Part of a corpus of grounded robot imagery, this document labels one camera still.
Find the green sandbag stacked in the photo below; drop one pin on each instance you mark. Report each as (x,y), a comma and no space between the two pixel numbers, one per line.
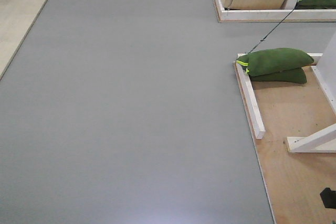
(297,76)
(271,61)

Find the white diagonal wooden brace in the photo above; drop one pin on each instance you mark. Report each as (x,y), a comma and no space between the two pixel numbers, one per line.
(323,141)

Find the far plywood platform white rails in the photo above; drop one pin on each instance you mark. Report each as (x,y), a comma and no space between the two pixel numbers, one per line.
(272,16)

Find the green sandbag lower stacked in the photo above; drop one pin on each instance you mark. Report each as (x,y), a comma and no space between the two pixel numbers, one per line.
(297,76)

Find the green sandbag upper stacked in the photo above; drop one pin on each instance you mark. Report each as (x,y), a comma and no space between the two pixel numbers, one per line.
(271,61)

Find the black robot part corner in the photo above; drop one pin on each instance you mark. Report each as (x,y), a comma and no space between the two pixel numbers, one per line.
(328,198)

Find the white wooden edge rail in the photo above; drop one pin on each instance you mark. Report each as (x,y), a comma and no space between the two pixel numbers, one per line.
(250,103)

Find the plywood base platform near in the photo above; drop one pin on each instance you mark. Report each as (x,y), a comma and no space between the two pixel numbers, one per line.
(294,181)

